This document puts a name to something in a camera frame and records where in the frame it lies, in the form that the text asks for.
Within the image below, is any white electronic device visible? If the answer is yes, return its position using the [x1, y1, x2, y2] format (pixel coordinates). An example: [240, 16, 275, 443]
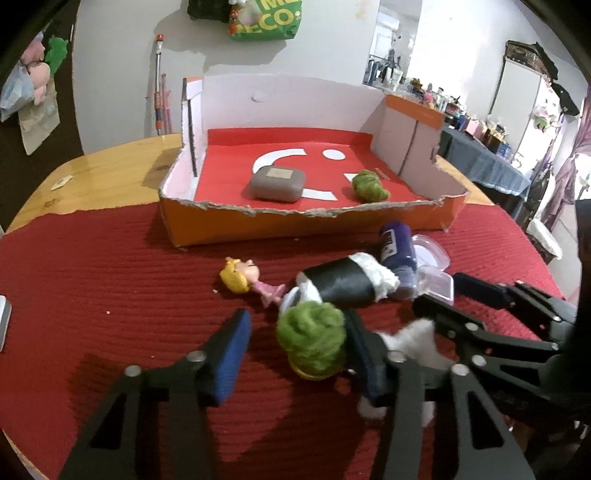
[0, 295, 13, 354]

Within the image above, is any blonde doll figure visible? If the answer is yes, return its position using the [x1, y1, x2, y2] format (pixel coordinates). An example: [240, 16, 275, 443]
[219, 257, 287, 308]

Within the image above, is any black roll with white stuffing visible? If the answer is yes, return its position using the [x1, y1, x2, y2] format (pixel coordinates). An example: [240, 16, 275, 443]
[280, 253, 402, 319]

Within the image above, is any black serrated strip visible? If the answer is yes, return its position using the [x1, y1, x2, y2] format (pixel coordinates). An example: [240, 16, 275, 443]
[183, 78, 199, 178]

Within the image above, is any dark blue bottle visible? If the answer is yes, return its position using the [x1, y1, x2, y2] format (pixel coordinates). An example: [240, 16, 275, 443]
[379, 222, 422, 301]

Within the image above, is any white cotton wad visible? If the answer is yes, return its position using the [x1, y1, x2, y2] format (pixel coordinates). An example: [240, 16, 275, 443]
[358, 318, 455, 425]

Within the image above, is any green pompom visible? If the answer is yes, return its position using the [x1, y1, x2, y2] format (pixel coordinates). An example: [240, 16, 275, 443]
[276, 301, 348, 376]
[352, 170, 391, 202]

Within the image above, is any pink plush toy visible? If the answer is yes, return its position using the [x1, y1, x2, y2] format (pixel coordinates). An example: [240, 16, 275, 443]
[21, 39, 52, 104]

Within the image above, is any green printed bag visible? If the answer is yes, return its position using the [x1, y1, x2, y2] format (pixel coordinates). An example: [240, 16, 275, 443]
[228, 0, 303, 42]

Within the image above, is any orange cardboard box red bottom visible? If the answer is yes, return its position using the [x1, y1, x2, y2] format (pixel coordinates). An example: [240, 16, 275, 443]
[158, 75, 466, 247]

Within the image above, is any wooden table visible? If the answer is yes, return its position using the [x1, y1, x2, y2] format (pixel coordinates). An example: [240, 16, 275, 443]
[4, 133, 490, 232]

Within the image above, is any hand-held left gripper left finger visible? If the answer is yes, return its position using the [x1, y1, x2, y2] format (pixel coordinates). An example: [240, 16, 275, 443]
[58, 308, 253, 480]

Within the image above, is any purple curtain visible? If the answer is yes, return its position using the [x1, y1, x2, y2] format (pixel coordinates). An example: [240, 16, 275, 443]
[542, 92, 591, 222]

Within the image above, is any pink stick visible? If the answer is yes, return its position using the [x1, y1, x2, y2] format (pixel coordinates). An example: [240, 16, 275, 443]
[160, 74, 173, 134]

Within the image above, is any green plush toy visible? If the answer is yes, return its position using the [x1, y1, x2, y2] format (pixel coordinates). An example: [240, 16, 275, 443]
[44, 36, 70, 75]

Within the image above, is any clear plastic bag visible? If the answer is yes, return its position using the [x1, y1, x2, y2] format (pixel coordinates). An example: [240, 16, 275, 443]
[0, 65, 38, 121]

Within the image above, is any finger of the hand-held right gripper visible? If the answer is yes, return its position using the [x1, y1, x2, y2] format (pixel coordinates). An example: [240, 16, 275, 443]
[412, 294, 561, 370]
[452, 272, 579, 324]

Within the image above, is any hanging paper sheet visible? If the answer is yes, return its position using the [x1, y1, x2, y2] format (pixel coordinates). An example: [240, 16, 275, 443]
[18, 92, 61, 155]

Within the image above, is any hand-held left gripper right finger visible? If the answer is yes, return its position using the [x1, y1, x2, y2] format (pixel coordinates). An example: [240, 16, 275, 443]
[344, 310, 536, 480]

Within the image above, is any small clear plastic container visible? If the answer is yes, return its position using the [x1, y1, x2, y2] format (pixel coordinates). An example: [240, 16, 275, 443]
[416, 267, 455, 304]

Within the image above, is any shelf with glassware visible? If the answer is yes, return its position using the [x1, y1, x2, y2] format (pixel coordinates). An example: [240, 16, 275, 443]
[364, 51, 407, 88]

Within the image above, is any grey rounded case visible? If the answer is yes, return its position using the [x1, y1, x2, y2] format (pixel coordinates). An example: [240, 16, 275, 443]
[249, 167, 307, 202]

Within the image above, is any metal broom handle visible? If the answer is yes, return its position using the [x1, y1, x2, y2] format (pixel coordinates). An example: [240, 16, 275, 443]
[154, 34, 167, 136]

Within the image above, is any red woven tablecloth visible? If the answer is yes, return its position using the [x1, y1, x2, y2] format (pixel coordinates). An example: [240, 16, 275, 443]
[0, 198, 566, 480]

